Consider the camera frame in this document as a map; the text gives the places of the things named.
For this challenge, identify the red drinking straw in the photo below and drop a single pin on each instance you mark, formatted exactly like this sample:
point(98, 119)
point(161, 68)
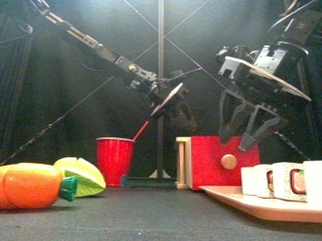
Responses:
point(141, 130)

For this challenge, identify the red wooden box with knob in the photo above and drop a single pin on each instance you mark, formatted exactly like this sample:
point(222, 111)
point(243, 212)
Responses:
point(210, 163)

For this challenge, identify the green toy lime wedge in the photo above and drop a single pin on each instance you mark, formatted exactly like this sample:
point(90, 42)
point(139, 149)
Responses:
point(86, 175)

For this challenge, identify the vertical metal frame pole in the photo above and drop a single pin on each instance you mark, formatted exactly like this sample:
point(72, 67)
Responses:
point(161, 47)

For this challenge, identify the beige rectangular plate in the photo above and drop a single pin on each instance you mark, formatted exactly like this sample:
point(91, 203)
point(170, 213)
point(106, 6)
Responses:
point(260, 205)

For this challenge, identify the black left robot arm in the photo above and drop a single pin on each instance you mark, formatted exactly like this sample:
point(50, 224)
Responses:
point(105, 54)

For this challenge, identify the black frame base bar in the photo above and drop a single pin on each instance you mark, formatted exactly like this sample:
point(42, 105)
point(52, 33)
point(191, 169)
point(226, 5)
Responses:
point(151, 183)

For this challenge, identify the wrist camera mount plate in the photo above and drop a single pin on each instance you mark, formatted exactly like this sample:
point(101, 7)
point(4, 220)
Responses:
point(167, 99)
point(268, 77)

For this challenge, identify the right wrist camera mount plate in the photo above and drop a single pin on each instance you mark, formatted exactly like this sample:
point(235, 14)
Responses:
point(268, 77)

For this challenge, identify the red plastic cup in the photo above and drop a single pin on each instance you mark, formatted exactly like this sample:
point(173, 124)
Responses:
point(114, 161)

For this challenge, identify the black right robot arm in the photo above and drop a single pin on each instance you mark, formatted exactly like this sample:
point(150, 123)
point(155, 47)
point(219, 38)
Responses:
point(300, 23)

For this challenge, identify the left wrist camera mount plate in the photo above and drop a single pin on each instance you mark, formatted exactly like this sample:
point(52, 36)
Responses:
point(167, 99)

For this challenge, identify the toy sushi roll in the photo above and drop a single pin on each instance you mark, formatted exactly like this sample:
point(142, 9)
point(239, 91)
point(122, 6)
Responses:
point(262, 181)
point(313, 183)
point(247, 181)
point(284, 182)

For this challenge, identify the orange toy carrot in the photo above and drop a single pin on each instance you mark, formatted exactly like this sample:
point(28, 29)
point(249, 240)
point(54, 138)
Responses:
point(30, 186)

